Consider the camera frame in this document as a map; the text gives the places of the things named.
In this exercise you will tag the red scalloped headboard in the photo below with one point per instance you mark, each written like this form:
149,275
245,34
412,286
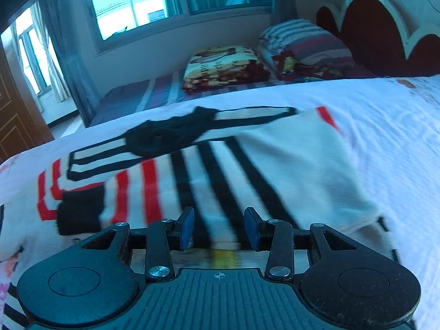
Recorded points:
371,34

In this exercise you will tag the grey curtain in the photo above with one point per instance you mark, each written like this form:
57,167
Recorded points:
74,51

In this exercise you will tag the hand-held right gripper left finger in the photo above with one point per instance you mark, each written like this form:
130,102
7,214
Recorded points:
187,228

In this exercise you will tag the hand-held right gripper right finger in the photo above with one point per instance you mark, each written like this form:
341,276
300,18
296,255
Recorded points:
251,228

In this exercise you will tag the brown wooden door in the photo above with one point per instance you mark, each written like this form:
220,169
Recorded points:
17,120

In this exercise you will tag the red printed cloth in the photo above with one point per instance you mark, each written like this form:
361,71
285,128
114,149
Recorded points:
309,68

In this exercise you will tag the large window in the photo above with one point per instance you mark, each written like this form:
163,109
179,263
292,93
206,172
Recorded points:
137,0

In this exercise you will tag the folded striped quilt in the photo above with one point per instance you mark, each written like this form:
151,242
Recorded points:
302,39

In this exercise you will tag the white black red striped sweater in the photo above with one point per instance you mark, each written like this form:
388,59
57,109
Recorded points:
275,165

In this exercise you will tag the purple striped bedsheet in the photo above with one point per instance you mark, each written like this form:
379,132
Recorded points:
137,96

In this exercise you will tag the white floral bedsheet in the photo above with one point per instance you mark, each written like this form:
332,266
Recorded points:
395,144

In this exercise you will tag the balcony window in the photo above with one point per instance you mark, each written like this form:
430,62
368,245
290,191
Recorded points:
31,58

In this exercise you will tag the white sheer curtain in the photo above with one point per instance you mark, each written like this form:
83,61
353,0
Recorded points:
55,72

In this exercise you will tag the folded printed blanket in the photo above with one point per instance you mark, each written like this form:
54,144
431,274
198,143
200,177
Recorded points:
223,67

